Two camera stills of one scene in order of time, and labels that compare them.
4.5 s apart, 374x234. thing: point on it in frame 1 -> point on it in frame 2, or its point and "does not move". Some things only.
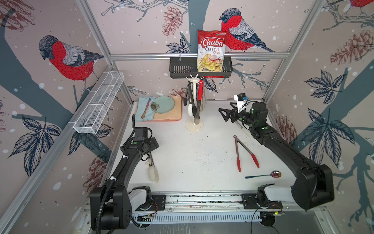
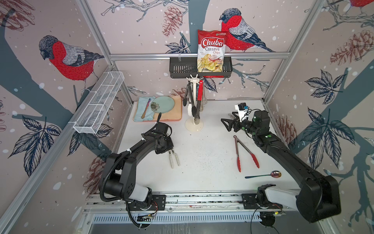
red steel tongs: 238,163 does not move
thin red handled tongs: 197,115 does not move
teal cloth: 141,105 does not move
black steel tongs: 194,109 does not move
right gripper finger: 233,114 -> 235,123
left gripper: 153,142 -> 171,145
